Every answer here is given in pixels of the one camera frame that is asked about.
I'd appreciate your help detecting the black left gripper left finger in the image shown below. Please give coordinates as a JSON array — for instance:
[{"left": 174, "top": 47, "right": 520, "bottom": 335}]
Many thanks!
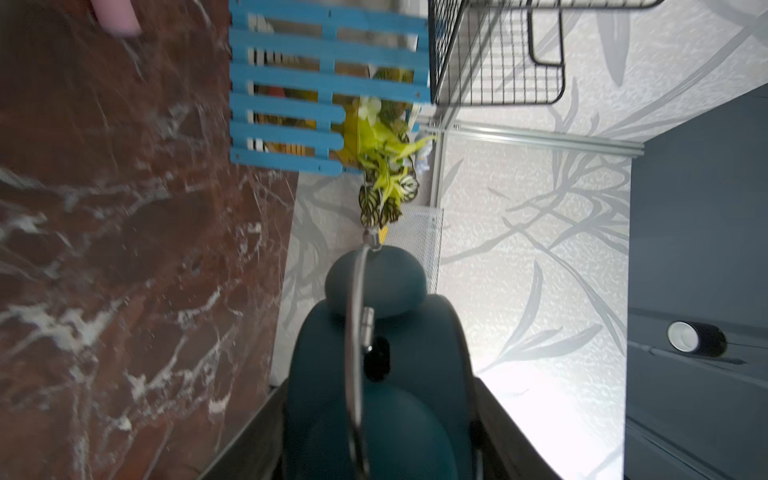
[{"left": 199, "top": 381, "right": 288, "bottom": 479}]

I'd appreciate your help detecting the blue white slatted crate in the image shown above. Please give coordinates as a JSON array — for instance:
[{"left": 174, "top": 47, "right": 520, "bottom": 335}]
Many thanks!
[{"left": 228, "top": 1, "right": 431, "bottom": 176}]

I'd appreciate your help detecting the black wire basket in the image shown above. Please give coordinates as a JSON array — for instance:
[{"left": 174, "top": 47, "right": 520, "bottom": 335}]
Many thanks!
[{"left": 427, "top": 1, "right": 660, "bottom": 107}]

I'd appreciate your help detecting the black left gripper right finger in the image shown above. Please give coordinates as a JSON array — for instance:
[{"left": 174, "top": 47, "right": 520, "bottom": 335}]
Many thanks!
[{"left": 474, "top": 377, "right": 560, "bottom": 480}]

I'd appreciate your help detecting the white mesh basket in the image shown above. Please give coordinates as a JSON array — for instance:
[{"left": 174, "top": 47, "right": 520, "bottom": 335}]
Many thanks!
[{"left": 384, "top": 204, "right": 444, "bottom": 293}]

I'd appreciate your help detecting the purple rake pink handle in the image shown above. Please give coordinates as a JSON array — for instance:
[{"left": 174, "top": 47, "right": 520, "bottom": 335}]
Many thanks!
[{"left": 90, "top": 0, "right": 142, "bottom": 38}]

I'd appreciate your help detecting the green potted plant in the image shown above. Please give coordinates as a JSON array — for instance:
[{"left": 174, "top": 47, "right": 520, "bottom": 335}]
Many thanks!
[{"left": 337, "top": 96, "right": 433, "bottom": 230}]

